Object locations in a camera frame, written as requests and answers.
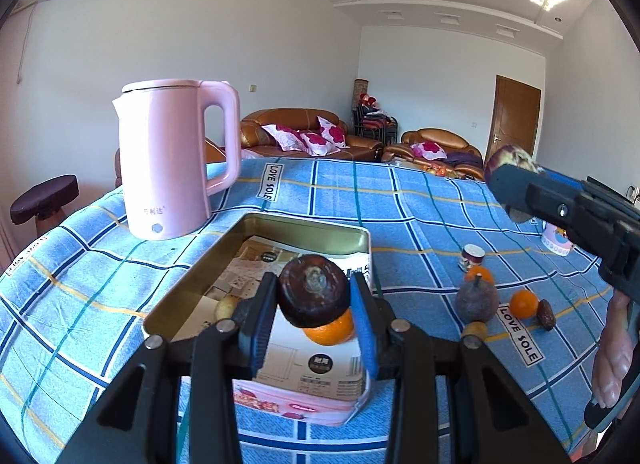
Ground dark purple mangosteen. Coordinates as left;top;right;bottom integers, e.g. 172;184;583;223
277;254;350;328

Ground large orange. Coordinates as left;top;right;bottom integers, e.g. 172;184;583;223
509;289;539;320

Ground orange in tin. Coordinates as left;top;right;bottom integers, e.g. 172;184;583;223
303;308;355;346

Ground pink electric kettle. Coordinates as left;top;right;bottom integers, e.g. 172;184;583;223
113;79;241;241

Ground blue plaid tablecloth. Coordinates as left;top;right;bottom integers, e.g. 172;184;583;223
1;158;612;463

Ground pink cartoon cup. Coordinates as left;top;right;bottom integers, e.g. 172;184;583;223
541;222;574;257

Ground brown leather long sofa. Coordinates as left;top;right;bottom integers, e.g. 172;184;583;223
241;108;383;161

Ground brown date fruit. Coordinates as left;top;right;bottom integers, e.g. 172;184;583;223
536;299;556;332

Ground right hand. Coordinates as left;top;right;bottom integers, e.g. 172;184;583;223
591;291;634;409

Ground whole purple passion fruit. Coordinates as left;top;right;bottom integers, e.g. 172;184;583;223
454;275;499;323

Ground brown wooden door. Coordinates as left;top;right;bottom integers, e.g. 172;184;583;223
485;75;542;161

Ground brown leather small sofa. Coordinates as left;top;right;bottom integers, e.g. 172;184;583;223
382;128;484;181

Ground small tan longan fruit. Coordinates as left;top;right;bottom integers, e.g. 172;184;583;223
215;295;241;321

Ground small orange on table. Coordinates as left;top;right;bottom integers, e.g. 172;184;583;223
464;265;495;285

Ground pink metal tin box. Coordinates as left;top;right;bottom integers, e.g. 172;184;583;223
142;213;371;426

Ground dark round stool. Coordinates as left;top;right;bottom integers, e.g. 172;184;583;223
10;175;79;236

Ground stacked dark chairs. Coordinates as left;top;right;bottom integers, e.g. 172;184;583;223
352;78;398;145

